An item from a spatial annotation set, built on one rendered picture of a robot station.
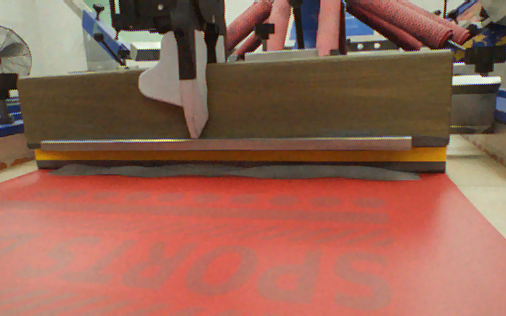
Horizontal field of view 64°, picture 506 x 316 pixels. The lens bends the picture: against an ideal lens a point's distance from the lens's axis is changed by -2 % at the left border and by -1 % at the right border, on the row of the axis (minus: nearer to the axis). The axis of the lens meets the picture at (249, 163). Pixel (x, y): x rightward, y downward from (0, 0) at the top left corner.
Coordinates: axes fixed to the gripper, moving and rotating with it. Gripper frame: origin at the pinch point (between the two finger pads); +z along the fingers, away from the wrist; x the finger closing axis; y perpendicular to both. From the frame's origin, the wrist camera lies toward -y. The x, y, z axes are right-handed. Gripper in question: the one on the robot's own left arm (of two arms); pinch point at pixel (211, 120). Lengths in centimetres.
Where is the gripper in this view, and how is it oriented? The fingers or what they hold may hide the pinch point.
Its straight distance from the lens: 38.6
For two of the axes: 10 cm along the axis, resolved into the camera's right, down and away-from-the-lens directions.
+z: 0.5, 9.7, 2.2
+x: -2.5, 2.3, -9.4
